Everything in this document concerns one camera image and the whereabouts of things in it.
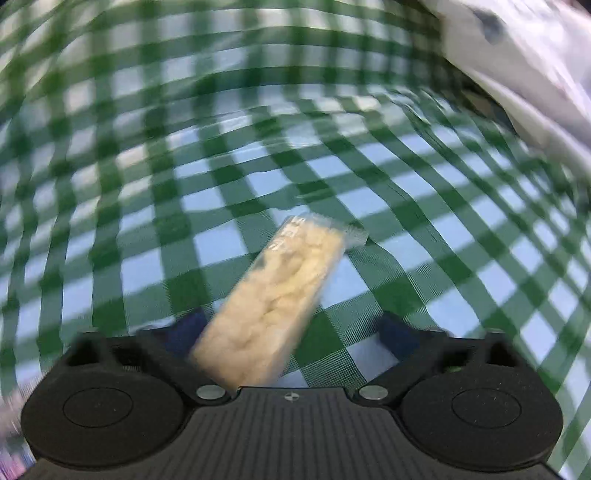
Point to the green white checked tablecloth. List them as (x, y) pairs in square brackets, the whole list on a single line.
[(184, 138)]

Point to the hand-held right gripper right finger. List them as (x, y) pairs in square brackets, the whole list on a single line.
[(396, 336)]

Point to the white plastic bag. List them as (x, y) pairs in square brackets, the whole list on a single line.
[(531, 60)]

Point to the beige snack bar clear wrapper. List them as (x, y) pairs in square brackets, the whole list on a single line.
[(272, 304)]

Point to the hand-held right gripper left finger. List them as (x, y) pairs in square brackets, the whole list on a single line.
[(188, 331)]

